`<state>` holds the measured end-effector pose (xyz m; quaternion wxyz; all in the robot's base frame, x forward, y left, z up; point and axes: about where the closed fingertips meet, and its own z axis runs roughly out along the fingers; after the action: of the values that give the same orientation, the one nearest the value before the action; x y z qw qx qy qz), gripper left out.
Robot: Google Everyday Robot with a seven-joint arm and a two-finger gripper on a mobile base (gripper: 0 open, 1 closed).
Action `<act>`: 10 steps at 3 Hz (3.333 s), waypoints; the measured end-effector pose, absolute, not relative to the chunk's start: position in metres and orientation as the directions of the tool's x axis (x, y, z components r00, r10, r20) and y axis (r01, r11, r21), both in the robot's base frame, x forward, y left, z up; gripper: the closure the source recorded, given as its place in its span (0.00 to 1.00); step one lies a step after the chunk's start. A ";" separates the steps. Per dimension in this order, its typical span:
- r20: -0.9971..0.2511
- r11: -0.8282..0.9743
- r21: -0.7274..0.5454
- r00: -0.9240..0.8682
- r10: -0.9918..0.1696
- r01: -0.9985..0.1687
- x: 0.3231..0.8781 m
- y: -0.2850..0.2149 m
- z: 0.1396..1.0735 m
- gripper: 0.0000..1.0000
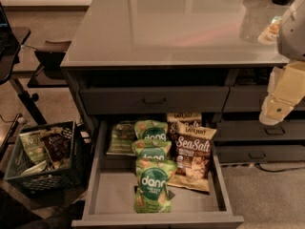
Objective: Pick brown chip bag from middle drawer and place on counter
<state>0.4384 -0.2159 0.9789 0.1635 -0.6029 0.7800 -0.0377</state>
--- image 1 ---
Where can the front green dang bag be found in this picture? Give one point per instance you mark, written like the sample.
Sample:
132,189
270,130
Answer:
152,178

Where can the dark stool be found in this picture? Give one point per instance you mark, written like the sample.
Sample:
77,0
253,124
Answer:
48,73

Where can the middle green dang bag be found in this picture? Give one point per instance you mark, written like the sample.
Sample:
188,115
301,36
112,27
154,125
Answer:
151,148

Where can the brown chip bag in crate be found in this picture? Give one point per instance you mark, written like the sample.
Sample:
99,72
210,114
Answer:
57,146

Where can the green chip bag in crate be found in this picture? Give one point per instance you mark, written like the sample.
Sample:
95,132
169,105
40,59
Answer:
34,146

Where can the green dang bag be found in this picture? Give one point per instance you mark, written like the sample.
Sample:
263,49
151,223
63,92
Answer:
152,178
151,129
151,148

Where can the grey bottom right drawer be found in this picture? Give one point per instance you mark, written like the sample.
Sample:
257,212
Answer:
260,153

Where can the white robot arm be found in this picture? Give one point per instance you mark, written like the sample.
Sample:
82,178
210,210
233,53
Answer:
288,33

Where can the brown sea salt bag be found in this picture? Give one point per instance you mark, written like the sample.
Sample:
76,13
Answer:
192,157
189,119

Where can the grey top left drawer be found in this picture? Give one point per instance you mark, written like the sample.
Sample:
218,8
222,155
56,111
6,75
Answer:
153,100

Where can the dark green kettle chip bag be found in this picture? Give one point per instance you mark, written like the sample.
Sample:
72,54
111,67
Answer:
122,137

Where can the grey top right drawer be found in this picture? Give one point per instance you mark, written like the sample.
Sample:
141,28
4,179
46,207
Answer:
245,99

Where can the open grey middle drawer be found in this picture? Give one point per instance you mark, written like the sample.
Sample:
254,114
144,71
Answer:
111,193

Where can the rear green dang bag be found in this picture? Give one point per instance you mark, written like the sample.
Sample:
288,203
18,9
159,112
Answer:
151,129

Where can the black desk with stand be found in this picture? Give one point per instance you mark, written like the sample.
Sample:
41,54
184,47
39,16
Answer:
12,39

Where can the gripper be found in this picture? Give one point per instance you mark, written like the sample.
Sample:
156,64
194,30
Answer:
293,35

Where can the grey cabinet with counter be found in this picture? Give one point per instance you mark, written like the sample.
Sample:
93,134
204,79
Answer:
173,43

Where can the black plastic crate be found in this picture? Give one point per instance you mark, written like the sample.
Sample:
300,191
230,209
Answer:
34,180

